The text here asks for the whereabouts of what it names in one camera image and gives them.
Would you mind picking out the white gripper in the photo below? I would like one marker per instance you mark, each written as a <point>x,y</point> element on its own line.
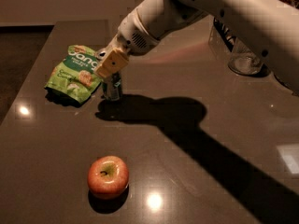
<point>132,32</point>

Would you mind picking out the green rice chip bag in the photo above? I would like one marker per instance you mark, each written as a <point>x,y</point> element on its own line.
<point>73,77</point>

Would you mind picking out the clear glass jar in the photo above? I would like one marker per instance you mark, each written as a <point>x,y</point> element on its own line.
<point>243,61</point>

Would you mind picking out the silver redbull can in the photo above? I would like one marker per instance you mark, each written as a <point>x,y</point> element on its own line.
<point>112,87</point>

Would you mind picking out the black wire basket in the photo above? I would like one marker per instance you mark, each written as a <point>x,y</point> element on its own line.
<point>225,33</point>

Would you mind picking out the red apple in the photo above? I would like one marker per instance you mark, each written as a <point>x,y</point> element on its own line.
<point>108,178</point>

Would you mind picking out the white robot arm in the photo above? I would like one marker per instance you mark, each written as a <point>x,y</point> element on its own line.
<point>269,28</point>

